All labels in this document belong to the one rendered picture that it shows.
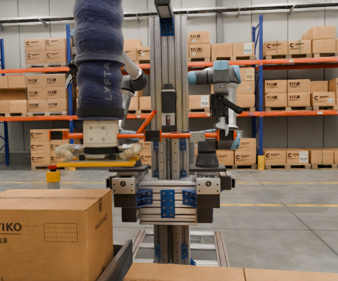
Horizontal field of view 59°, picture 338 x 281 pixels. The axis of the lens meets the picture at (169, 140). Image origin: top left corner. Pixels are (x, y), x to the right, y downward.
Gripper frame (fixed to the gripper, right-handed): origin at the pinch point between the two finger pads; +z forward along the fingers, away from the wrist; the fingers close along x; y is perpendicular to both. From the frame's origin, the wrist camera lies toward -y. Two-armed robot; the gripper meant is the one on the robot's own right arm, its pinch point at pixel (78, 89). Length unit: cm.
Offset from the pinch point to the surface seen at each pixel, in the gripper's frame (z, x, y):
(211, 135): 27, -76, -27
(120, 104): 11.6, -32.9, -31.6
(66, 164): 38, -11, -44
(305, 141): 84, -408, 809
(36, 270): 84, 2, -48
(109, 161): 38, -30, -41
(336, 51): -166, -443, 680
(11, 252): 77, 13, -48
